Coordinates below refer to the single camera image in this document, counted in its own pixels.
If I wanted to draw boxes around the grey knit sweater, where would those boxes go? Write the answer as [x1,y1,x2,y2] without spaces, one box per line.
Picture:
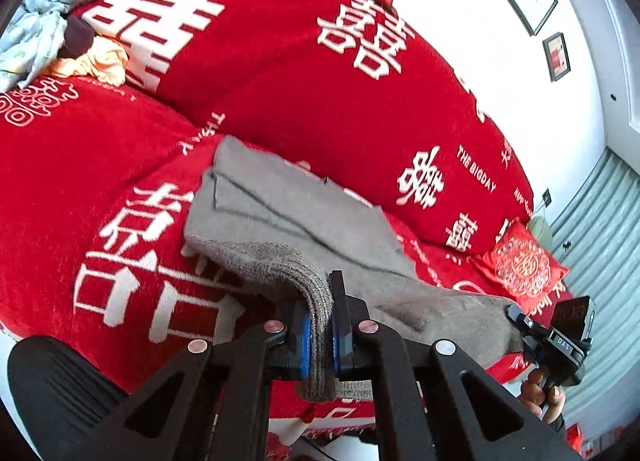
[183,136,523,401]

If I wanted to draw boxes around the right hand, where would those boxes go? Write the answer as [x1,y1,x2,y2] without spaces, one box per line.
[518,369,565,425]

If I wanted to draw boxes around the red embroidered cushion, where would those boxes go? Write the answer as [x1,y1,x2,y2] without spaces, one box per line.
[470,218,570,316]

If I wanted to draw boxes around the grey-green curtain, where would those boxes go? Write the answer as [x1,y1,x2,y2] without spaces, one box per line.
[552,149,640,441]

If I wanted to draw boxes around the black ribbed object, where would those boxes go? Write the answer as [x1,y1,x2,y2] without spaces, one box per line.
[8,335,129,460]

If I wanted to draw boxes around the small framed picture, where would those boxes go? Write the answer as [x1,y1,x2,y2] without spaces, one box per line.
[542,32,570,82]

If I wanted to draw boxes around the pale orange garment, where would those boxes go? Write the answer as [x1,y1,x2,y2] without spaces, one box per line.
[43,36,129,86]

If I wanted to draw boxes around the red wedding bed cover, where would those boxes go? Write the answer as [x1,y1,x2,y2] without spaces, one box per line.
[0,0,576,447]

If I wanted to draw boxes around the dark purple garment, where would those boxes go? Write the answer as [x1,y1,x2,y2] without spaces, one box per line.
[58,16,96,59]

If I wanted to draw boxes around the light blue floral quilt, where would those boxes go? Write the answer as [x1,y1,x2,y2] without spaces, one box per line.
[1,0,92,93]

